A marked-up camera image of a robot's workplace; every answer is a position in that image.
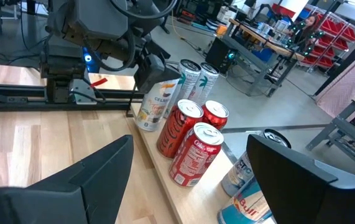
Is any grey metal table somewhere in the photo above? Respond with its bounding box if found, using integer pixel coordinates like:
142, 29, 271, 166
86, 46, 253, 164
306, 95, 355, 180

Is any small red tag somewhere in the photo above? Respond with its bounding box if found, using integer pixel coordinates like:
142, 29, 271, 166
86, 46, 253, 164
90, 77, 109, 88

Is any person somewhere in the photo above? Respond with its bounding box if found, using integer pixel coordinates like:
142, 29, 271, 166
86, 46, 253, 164
285, 14, 321, 54

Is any black device with blue light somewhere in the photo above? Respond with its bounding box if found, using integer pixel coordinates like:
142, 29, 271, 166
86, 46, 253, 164
82, 46, 101, 74

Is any yellow floor cable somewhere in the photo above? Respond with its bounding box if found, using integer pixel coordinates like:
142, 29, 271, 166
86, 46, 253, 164
170, 12, 203, 52

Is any silver Celsius energy drink can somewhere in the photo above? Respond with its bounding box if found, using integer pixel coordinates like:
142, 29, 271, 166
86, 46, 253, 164
220, 128, 292, 197

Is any pink quilted cloth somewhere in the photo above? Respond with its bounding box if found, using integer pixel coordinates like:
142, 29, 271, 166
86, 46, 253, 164
315, 40, 355, 119

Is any grey metal bracket plate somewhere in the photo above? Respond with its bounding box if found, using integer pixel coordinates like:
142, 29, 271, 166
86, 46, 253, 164
70, 79, 99, 105

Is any red Coke Zero Sugar can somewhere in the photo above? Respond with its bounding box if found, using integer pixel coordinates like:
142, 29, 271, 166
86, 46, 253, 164
156, 98, 205, 159

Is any wooden shelf board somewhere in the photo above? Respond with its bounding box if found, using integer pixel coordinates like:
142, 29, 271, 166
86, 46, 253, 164
130, 102, 277, 224

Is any slim silver can black lid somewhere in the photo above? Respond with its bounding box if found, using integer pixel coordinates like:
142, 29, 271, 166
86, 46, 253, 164
166, 58, 202, 118
189, 62, 221, 106
135, 79, 180, 132

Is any red Coca-Cola can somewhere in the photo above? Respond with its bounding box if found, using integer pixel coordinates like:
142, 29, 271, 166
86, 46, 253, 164
201, 100, 229, 131
168, 122, 224, 187

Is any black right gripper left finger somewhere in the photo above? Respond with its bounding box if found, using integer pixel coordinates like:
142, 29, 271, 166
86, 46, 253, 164
0, 134, 134, 224

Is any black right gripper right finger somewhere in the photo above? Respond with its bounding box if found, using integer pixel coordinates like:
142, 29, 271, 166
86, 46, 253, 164
246, 134, 355, 224

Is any black looped camera cable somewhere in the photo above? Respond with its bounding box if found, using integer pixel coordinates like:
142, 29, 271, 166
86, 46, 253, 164
83, 0, 178, 72

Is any black computer tower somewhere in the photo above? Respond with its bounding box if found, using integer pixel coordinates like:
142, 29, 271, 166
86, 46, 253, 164
205, 37, 239, 74

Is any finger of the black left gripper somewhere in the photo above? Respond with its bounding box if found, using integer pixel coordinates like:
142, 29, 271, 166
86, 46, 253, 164
134, 54, 182, 93

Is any red storage bin rack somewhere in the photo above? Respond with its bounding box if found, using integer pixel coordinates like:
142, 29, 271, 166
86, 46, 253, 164
298, 4, 355, 69

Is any blue silver Red Bull can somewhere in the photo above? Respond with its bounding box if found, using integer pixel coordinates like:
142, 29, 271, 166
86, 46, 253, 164
217, 177, 273, 224

